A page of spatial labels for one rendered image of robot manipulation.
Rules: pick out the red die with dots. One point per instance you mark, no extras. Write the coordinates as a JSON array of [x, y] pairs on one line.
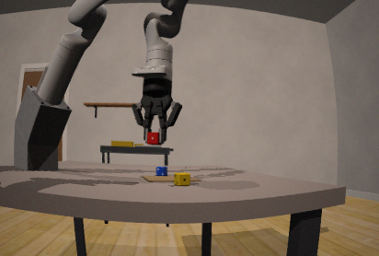
[[153, 139]]

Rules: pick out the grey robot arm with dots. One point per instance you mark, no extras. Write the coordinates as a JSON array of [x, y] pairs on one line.
[[89, 16]]

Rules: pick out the tan square mat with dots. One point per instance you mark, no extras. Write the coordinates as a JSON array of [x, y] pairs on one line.
[[163, 179]]

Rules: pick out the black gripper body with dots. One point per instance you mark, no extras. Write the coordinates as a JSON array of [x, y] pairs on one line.
[[154, 89]]

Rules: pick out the yellow die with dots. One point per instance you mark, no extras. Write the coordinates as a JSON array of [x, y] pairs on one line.
[[182, 179]]

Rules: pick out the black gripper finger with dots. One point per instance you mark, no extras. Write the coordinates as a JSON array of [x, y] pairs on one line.
[[143, 121], [164, 123]]

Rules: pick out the blue die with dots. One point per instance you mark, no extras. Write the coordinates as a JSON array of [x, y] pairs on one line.
[[161, 171]]

